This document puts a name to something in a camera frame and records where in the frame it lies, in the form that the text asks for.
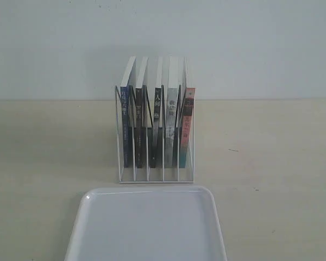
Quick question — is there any blue moon sixpence book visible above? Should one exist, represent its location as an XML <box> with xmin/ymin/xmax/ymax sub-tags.
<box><xmin>120</xmin><ymin>56</ymin><xmax>136</xmax><ymax>167</ymax></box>

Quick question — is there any black grey spine book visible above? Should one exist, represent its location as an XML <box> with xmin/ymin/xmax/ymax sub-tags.
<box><xmin>151</xmin><ymin>57</ymin><xmax>163</xmax><ymax>168</ymax></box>

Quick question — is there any red teal spine book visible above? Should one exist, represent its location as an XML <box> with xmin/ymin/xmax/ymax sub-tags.
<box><xmin>179</xmin><ymin>88</ymin><xmax>196</xmax><ymax>168</ymax></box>

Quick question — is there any grey white spine book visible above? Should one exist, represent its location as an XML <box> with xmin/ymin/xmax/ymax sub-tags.
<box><xmin>165</xmin><ymin>57</ymin><xmax>178</xmax><ymax>168</ymax></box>

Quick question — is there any dark brown spine book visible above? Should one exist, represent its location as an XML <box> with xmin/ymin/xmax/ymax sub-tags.
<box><xmin>135</xmin><ymin>57</ymin><xmax>148</xmax><ymax>168</ymax></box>

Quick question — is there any white plastic tray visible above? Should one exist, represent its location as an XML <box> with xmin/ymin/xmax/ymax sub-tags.
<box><xmin>65</xmin><ymin>185</ymin><xmax>227</xmax><ymax>260</ymax></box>

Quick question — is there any white wire book rack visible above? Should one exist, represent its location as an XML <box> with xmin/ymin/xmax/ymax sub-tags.
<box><xmin>114</xmin><ymin>57</ymin><xmax>196</xmax><ymax>184</ymax></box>

